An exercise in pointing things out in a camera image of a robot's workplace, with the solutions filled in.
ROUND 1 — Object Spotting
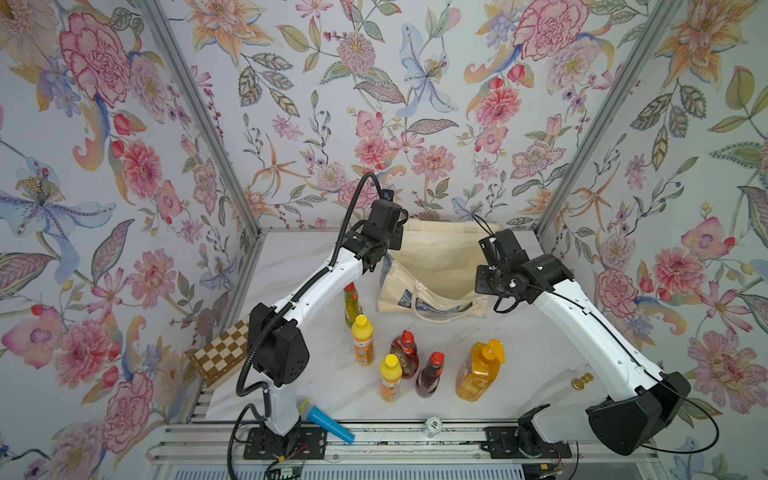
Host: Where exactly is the large orange dish soap bottle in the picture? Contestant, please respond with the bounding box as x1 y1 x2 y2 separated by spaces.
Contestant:
455 339 506 402

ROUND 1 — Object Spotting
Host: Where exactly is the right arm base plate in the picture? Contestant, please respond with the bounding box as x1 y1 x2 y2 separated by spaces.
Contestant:
480 425 573 461

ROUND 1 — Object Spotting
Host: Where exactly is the blue toy microphone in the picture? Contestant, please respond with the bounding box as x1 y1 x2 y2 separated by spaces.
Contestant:
296 396 355 444

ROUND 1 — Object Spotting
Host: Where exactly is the orange bottle yellow cap rear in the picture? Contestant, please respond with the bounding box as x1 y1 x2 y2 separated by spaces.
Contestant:
351 315 374 366

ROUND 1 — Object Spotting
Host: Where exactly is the dark red bottle front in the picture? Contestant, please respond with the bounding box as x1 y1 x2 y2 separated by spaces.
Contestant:
416 352 445 398

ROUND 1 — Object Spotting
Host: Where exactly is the white numbered die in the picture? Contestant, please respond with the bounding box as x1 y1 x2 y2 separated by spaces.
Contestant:
422 416 442 438

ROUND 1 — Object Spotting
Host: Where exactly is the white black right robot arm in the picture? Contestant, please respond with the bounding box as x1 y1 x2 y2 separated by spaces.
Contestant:
475 230 691 458

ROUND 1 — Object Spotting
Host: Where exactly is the aluminium rail frame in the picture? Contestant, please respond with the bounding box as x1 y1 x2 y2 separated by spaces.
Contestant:
148 421 669 479

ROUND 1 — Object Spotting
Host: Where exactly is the cream canvas shopping bag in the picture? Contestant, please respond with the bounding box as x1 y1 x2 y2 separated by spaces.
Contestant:
377 219 490 324

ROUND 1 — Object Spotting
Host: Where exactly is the wooden checkerboard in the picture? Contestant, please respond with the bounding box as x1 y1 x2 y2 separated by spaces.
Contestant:
187 320 249 388

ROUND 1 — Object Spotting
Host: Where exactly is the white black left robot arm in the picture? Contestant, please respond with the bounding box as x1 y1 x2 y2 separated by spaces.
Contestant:
235 199 408 437

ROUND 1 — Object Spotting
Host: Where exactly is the dark red bottle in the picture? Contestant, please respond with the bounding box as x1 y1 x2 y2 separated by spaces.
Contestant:
390 330 419 379
416 352 445 398

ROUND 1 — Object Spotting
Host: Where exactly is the orange bottle yellow cap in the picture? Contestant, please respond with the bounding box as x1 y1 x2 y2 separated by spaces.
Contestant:
379 354 403 402
351 315 374 366

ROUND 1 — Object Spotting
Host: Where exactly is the green dish soap bottle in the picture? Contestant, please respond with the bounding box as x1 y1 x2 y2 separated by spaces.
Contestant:
344 282 362 328

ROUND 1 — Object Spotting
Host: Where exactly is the small brass weight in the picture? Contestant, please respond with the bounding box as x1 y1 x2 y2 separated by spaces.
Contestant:
571 372 594 391

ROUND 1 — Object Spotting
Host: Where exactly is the orange bottle yellow cap front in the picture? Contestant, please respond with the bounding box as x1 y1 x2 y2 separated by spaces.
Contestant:
379 354 403 402

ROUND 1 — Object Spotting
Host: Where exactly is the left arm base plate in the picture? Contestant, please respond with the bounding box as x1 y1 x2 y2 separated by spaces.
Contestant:
243 424 327 461

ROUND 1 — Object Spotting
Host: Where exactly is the green circuit board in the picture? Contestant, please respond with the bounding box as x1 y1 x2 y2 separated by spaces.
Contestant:
264 466 302 480

